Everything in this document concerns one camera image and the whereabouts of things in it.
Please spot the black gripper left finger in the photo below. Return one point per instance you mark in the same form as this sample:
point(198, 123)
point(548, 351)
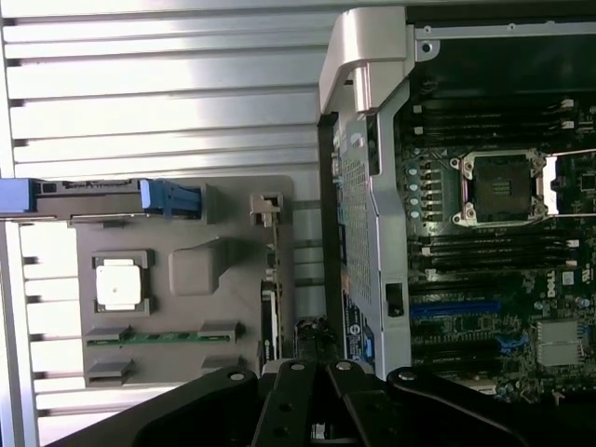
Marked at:
point(284, 410)

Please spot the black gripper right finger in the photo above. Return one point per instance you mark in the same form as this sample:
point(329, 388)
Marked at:
point(368, 410)

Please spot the blue expansion slot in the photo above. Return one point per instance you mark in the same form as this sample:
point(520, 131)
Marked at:
point(456, 310)

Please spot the green RAM stick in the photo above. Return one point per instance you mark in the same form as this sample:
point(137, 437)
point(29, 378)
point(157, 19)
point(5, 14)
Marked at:
point(158, 336)

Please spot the grey parts rack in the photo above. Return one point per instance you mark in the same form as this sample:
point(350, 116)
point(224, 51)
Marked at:
point(163, 316)

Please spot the blue SATA connector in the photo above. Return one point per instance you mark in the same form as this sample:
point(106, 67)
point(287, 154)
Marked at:
point(510, 343)

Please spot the green motherboard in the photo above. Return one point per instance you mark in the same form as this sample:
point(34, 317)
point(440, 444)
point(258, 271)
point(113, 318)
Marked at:
point(535, 298)

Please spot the silver chipset heatsink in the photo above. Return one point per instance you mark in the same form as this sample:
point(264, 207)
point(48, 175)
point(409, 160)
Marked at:
point(559, 342)

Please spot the silver CPU chip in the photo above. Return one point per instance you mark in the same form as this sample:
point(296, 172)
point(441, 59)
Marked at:
point(118, 288)

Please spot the black PC case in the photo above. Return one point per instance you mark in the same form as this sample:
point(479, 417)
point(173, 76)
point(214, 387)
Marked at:
point(386, 186)

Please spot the CPU socket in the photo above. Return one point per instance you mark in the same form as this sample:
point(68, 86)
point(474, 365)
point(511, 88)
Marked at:
point(503, 186)

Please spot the hard disk with blue carrier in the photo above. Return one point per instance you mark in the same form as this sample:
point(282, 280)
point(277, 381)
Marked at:
point(88, 198)

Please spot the metal socket cover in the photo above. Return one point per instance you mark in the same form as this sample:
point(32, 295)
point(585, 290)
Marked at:
point(553, 186)

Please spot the thin metal locking lever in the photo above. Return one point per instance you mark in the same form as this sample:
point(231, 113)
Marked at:
point(572, 152)

